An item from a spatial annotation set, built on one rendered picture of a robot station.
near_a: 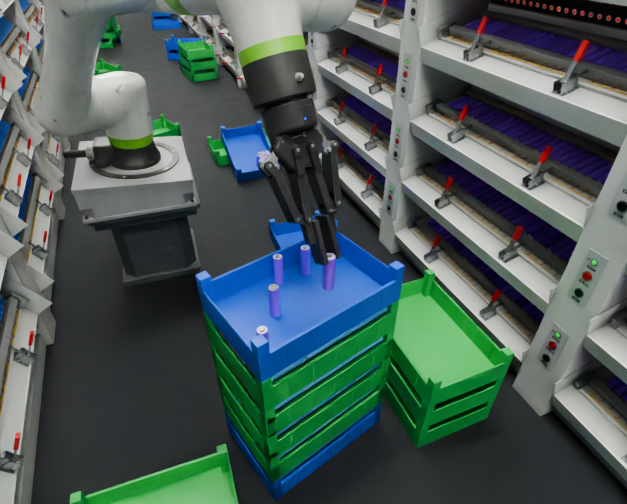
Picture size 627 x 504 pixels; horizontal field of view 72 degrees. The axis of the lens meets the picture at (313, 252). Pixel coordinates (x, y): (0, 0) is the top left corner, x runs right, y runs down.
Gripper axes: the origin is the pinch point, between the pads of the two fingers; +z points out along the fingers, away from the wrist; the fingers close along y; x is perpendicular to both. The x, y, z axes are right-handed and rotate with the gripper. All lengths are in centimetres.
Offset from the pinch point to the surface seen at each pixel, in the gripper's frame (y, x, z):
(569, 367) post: -47, 10, 47
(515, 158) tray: -60, -5, 3
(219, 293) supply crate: 12.1, -19.3, 7.4
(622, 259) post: -46, 21, 20
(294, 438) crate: 10.2, -11.3, 37.0
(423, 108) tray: -68, -36, -12
